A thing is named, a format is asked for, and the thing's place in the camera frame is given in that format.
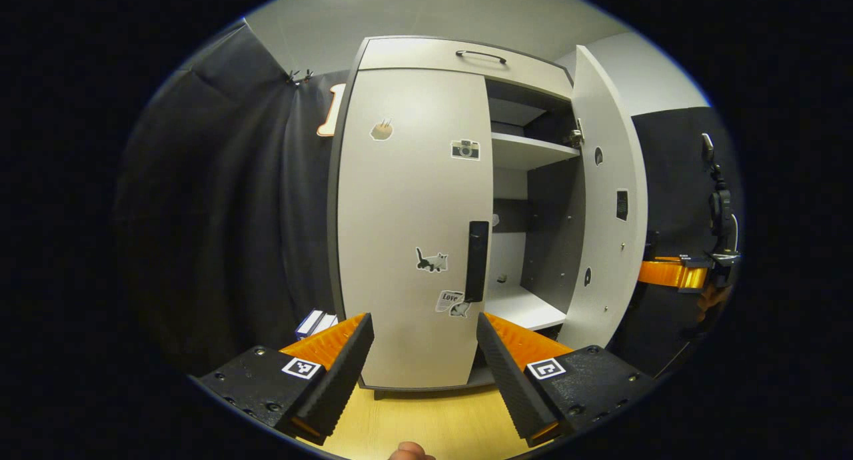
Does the small white and blue box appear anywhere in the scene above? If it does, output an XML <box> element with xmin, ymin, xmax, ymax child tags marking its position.
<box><xmin>295</xmin><ymin>309</ymin><xmax>339</xmax><ymax>341</ymax></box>

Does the cabinet door with headphones sticker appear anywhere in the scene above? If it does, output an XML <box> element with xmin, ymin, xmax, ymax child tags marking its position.
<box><xmin>556</xmin><ymin>45</ymin><xmax>648</xmax><ymax>351</ymax></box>

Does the black backdrop cloth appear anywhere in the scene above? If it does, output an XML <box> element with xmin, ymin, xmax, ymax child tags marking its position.
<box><xmin>113</xmin><ymin>20</ymin><xmax>744</xmax><ymax>381</ymax></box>

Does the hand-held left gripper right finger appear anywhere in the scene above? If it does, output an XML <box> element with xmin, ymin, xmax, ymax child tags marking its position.
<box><xmin>475</xmin><ymin>312</ymin><xmax>660</xmax><ymax>447</ymax></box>

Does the cabinet door with camera sticker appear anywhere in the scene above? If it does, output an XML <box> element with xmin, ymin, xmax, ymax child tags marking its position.
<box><xmin>337</xmin><ymin>69</ymin><xmax>494</xmax><ymax>391</ymax></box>

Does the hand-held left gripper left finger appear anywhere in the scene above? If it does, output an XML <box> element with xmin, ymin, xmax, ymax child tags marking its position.
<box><xmin>189</xmin><ymin>312</ymin><xmax>375</xmax><ymax>446</ymax></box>

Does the black door handle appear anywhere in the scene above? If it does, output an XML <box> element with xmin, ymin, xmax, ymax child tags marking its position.
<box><xmin>464</xmin><ymin>221</ymin><xmax>490</xmax><ymax>304</ymax></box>

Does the thin black cabinet top handle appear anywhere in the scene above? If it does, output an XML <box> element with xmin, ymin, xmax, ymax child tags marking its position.
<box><xmin>456</xmin><ymin>49</ymin><xmax>507</xmax><ymax>65</ymax></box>

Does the grey double-door shoe cabinet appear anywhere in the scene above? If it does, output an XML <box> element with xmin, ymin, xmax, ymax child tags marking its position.
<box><xmin>327</xmin><ymin>35</ymin><xmax>648</xmax><ymax>401</ymax></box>

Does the white inner cabinet shelf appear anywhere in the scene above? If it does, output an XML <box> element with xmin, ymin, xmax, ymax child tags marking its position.
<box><xmin>485</xmin><ymin>283</ymin><xmax>567</xmax><ymax>331</ymax></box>
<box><xmin>492</xmin><ymin>132</ymin><xmax>580</xmax><ymax>172</ymax></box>

